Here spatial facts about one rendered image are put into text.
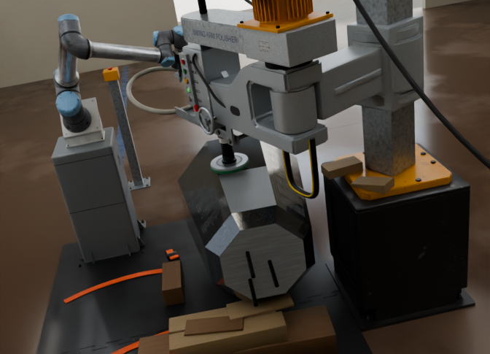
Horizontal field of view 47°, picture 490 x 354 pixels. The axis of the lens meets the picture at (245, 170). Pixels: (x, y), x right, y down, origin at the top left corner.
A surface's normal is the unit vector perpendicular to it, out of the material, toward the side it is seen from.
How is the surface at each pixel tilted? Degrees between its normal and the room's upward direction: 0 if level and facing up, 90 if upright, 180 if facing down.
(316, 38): 90
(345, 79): 90
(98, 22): 90
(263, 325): 0
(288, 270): 90
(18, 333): 0
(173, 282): 0
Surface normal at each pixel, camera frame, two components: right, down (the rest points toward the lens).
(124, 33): 0.18, 0.40
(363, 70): 0.65, 0.24
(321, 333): -0.14, -0.89
